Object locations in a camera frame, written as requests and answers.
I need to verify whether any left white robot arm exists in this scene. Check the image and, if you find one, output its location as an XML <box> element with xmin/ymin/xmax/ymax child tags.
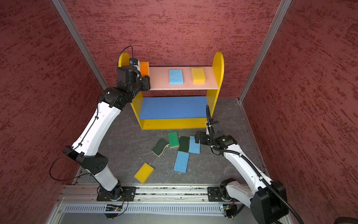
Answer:
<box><xmin>63</xmin><ymin>65</ymin><xmax>151</xmax><ymax>201</ymax></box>

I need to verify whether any bright green yellow sponge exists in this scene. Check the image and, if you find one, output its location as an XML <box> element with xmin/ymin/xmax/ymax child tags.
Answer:
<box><xmin>168</xmin><ymin>132</ymin><xmax>180</xmax><ymax>148</ymax></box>

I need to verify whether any thin black left cable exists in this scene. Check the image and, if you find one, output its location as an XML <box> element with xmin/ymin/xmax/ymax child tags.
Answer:
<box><xmin>49</xmin><ymin>45</ymin><xmax>134</xmax><ymax>182</ymax></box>

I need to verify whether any yellow wooden two-tier shelf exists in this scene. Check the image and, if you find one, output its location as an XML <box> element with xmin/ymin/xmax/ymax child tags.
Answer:
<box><xmin>131</xmin><ymin>52</ymin><xmax>224</xmax><ymax>130</ymax></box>

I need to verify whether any right aluminium corner post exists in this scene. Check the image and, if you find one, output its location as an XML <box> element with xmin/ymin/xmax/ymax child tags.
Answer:
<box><xmin>238</xmin><ymin>0</ymin><xmax>292</xmax><ymax>104</ymax></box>

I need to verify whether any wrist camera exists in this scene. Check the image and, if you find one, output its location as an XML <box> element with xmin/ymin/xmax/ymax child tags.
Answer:
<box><xmin>129</xmin><ymin>58</ymin><xmax>140</xmax><ymax>67</ymax></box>
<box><xmin>206</xmin><ymin>120</ymin><xmax>214</xmax><ymax>137</ymax></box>

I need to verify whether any dark green wavy sponge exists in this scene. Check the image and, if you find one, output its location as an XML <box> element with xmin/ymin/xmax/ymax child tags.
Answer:
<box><xmin>152</xmin><ymin>138</ymin><xmax>169</xmax><ymax>157</ymax></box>
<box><xmin>178</xmin><ymin>136</ymin><xmax>190</xmax><ymax>153</ymax></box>

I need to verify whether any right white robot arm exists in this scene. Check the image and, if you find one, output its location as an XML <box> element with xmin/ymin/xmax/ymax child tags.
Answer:
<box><xmin>195</xmin><ymin>120</ymin><xmax>289</xmax><ymax>224</ymax></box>

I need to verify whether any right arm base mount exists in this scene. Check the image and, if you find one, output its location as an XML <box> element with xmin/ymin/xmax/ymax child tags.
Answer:
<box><xmin>207</xmin><ymin>185</ymin><xmax>249</xmax><ymax>202</ymax></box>

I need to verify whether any orange sponge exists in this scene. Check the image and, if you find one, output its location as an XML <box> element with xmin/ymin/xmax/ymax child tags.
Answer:
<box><xmin>140</xmin><ymin>62</ymin><xmax>150</xmax><ymax>77</ymax></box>

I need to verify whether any perforated metal vent strip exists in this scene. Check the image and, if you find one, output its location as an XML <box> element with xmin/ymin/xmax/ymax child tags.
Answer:
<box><xmin>63</xmin><ymin>204</ymin><xmax>223</xmax><ymax>215</ymax></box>

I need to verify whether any aluminium corner post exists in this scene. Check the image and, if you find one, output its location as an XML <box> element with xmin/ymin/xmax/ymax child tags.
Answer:
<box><xmin>52</xmin><ymin>0</ymin><xmax>109</xmax><ymax>89</ymax></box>
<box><xmin>238</xmin><ymin>0</ymin><xmax>292</xmax><ymax>104</ymax></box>

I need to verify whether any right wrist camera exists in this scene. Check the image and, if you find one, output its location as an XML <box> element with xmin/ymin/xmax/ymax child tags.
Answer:
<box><xmin>206</xmin><ymin>120</ymin><xmax>214</xmax><ymax>137</ymax></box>

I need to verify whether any black corrugated cable conduit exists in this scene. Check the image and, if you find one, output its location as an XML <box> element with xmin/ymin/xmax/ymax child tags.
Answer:
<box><xmin>205</xmin><ymin>105</ymin><xmax>305</xmax><ymax>224</ymax></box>

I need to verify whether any yellow sponge front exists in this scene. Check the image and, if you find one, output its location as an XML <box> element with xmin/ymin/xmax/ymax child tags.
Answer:
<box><xmin>134</xmin><ymin>163</ymin><xmax>154</xmax><ymax>184</ymax></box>

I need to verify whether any left aluminium corner post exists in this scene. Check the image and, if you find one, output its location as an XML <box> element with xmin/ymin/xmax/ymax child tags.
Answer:
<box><xmin>52</xmin><ymin>0</ymin><xmax>109</xmax><ymax>89</ymax></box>

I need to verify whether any blue sponge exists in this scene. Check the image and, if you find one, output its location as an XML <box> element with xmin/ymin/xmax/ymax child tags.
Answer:
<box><xmin>169</xmin><ymin>69</ymin><xmax>184</xmax><ymax>85</ymax></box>
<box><xmin>188</xmin><ymin>136</ymin><xmax>200</xmax><ymax>154</ymax></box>
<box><xmin>173</xmin><ymin>151</ymin><xmax>189</xmax><ymax>173</ymax></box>

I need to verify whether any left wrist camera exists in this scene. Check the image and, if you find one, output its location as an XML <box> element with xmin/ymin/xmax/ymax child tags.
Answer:
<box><xmin>129</xmin><ymin>58</ymin><xmax>140</xmax><ymax>67</ymax></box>

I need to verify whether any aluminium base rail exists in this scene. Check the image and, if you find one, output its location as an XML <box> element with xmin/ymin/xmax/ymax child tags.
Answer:
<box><xmin>56</xmin><ymin>184</ymin><xmax>241</xmax><ymax>204</ymax></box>

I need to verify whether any dark green wavy sponge left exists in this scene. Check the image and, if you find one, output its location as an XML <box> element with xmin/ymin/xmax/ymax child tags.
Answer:
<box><xmin>152</xmin><ymin>138</ymin><xmax>169</xmax><ymax>157</ymax></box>

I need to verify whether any dark green wavy sponge right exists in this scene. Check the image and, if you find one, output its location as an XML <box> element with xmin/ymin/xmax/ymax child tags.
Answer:
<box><xmin>178</xmin><ymin>136</ymin><xmax>190</xmax><ymax>153</ymax></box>

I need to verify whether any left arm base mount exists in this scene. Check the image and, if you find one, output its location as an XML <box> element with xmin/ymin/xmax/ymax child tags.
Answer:
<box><xmin>97</xmin><ymin>186</ymin><xmax>137</xmax><ymax>202</ymax></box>

